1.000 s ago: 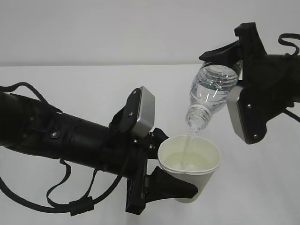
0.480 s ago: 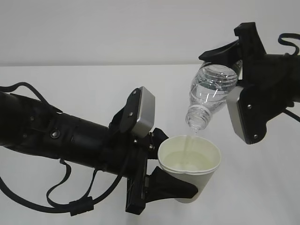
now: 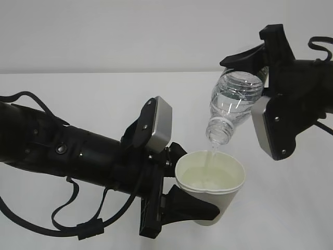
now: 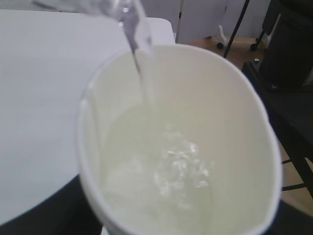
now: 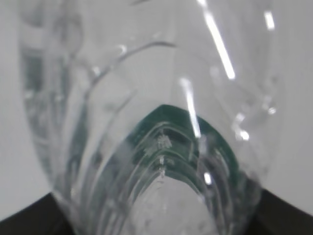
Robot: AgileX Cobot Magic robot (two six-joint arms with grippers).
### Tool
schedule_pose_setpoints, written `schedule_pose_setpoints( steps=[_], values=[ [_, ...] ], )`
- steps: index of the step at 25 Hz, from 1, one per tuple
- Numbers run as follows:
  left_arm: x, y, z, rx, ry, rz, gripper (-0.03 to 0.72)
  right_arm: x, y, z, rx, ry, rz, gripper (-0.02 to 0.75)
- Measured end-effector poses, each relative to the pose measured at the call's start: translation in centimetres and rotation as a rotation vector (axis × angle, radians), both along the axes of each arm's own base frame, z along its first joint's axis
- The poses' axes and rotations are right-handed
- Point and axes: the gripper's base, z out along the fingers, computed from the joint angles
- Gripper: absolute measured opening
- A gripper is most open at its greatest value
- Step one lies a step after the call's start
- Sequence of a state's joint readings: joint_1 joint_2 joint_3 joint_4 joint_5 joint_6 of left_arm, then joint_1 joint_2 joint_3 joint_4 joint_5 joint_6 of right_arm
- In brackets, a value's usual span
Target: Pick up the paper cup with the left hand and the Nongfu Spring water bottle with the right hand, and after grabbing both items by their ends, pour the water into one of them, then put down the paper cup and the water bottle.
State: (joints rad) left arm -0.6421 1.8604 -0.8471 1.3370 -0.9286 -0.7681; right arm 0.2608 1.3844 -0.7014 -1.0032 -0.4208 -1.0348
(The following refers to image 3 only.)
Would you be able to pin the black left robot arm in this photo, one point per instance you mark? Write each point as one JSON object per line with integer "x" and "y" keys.
{"x": 38, "y": 141}

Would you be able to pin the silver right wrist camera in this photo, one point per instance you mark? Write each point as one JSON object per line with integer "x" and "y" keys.
{"x": 258, "y": 112}

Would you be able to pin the white paper cup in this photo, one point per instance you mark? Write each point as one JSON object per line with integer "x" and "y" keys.
{"x": 215, "y": 178}

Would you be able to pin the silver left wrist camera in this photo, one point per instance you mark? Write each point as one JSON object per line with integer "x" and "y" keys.
{"x": 162, "y": 126}

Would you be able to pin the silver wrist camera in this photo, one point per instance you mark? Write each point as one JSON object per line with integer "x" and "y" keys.
{"x": 162, "y": 126}
{"x": 258, "y": 112}

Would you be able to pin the clear water bottle green label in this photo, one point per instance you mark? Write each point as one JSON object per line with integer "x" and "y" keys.
{"x": 231, "y": 100}

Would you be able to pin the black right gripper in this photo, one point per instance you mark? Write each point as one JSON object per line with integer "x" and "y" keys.
{"x": 298, "y": 89}

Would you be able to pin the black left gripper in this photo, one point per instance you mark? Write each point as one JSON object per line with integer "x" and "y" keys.
{"x": 140, "y": 172}

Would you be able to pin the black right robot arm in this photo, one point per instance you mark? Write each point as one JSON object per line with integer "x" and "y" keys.
{"x": 299, "y": 91}

